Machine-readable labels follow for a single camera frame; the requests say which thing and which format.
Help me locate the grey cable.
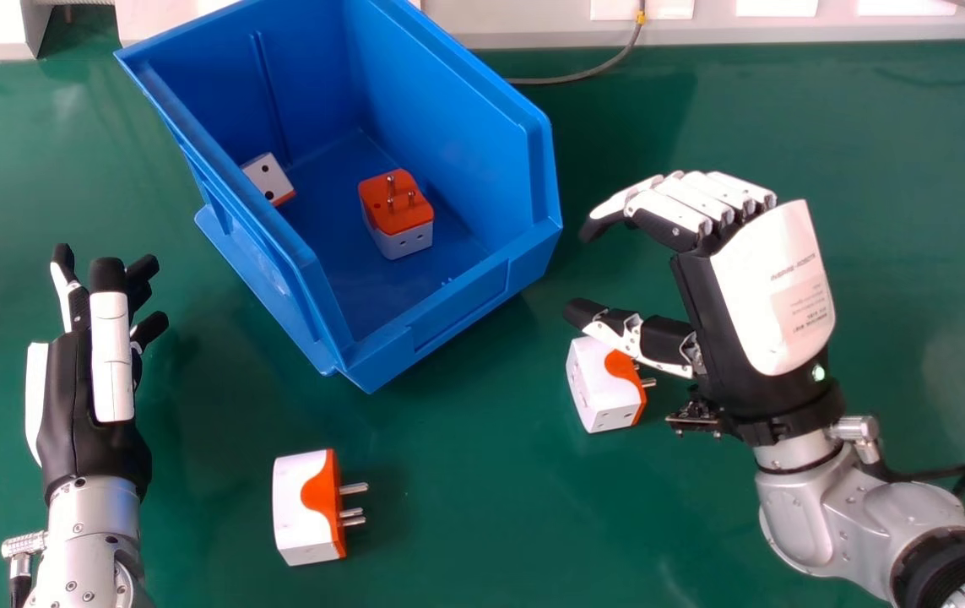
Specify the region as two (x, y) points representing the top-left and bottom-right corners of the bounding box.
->
(504, 8), (647, 86)

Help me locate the white socket strip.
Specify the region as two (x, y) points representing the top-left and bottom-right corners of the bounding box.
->
(589, 0), (696, 22)

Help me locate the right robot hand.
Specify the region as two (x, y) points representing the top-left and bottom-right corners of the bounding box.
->
(563, 171), (847, 448)

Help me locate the blue plastic bin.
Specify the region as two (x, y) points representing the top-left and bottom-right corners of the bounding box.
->
(114, 0), (564, 395)

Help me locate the white-and-orange plug adapter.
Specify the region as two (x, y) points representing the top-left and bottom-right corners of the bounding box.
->
(357, 169), (436, 261)
(272, 448), (370, 567)
(241, 153), (297, 208)
(566, 336), (657, 434)

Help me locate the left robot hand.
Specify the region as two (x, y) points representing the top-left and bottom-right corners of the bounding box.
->
(24, 243), (170, 506)

